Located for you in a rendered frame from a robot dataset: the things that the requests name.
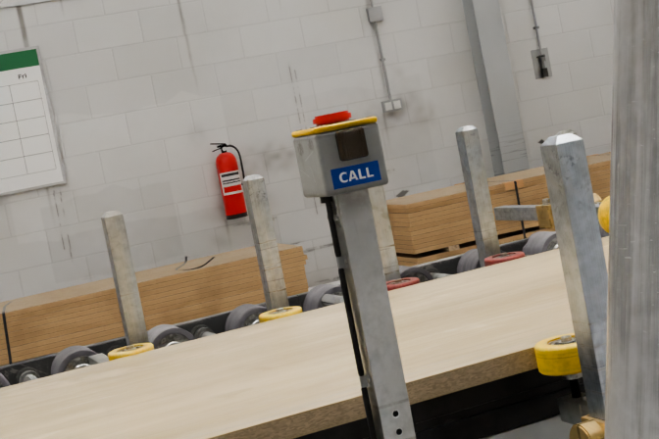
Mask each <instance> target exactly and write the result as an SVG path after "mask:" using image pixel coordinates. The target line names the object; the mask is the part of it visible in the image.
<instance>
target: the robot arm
mask: <svg viewBox="0 0 659 439"><path fill-rule="evenodd" d="M604 439H659V0H614V32H613V77H612V121H611V167H610V211H609V256H608V300H607V345H606V389H605V434H604Z"/></svg>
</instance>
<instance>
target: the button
mask: <svg viewBox="0 0 659 439"><path fill-rule="evenodd" d="M349 118H352V117H351V113H348V111H343V112H337V113H332V114H327V115H322V116H317V117H315V119H314V120H313V124H315V125H316V126H320V125H325V124H331V123H336V122H344V121H349V120H350V119H349Z"/></svg>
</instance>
